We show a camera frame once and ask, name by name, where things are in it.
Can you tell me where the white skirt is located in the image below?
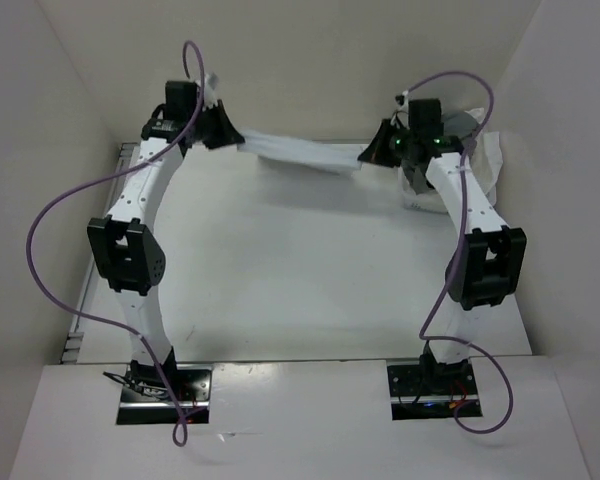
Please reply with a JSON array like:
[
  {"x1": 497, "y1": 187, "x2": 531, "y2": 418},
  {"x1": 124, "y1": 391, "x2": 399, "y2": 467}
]
[
  {"x1": 398, "y1": 108, "x2": 504, "y2": 214},
  {"x1": 237, "y1": 130, "x2": 363, "y2": 173}
]

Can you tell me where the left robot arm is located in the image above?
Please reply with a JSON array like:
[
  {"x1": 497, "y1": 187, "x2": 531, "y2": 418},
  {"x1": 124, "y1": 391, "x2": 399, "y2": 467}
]
[{"x1": 87, "y1": 76, "x2": 244, "y2": 400}]

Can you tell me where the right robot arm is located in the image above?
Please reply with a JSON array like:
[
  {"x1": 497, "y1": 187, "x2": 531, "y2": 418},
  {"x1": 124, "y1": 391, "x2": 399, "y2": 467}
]
[{"x1": 359, "y1": 99, "x2": 527, "y2": 393}]

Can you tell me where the grey skirt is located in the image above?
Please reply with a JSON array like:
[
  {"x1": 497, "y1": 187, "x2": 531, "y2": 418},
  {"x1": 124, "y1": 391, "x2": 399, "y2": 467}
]
[{"x1": 401, "y1": 107, "x2": 479, "y2": 194}]

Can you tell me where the white skirt in pile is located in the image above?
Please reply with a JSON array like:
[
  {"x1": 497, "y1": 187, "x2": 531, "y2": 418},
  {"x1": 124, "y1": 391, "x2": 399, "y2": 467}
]
[{"x1": 398, "y1": 108, "x2": 504, "y2": 214}]

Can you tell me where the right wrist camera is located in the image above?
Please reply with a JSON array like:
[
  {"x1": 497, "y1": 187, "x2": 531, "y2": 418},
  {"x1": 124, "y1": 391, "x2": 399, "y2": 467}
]
[{"x1": 394, "y1": 90, "x2": 409, "y2": 114}]

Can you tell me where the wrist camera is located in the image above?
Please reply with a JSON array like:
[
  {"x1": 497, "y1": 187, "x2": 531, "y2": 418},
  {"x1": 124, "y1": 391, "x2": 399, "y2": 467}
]
[
  {"x1": 199, "y1": 72, "x2": 219, "y2": 106},
  {"x1": 394, "y1": 90, "x2": 409, "y2": 114}
]

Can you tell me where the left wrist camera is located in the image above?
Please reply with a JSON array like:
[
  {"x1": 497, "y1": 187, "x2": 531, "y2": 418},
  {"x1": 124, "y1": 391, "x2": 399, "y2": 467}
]
[{"x1": 199, "y1": 72, "x2": 219, "y2": 106}]

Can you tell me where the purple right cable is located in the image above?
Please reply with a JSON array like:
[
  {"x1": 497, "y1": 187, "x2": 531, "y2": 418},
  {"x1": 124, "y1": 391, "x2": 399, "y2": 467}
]
[{"x1": 404, "y1": 71, "x2": 515, "y2": 433}]

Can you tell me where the purple cable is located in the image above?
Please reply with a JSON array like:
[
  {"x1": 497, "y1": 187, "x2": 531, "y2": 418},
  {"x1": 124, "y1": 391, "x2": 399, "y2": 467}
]
[
  {"x1": 404, "y1": 71, "x2": 515, "y2": 433},
  {"x1": 25, "y1": 41, "x2": 206, "y2": 446}
]

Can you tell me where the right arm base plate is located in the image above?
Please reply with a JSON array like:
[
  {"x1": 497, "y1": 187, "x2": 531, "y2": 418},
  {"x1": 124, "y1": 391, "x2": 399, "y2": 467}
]
[{"x1": 386, "y1": 359, "x2": 483, "y2": 421}]

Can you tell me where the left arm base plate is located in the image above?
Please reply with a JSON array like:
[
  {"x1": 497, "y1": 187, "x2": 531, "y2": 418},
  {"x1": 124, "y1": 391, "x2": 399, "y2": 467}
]
[{"x1": 105, "y1": 364, "x2": 213, "y2": 426}]

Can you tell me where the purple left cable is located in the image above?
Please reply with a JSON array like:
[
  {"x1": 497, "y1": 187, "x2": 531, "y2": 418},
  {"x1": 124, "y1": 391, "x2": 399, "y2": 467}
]
[{"x1": 25, "y1": 41, "x2": 206, "y2": 446}]

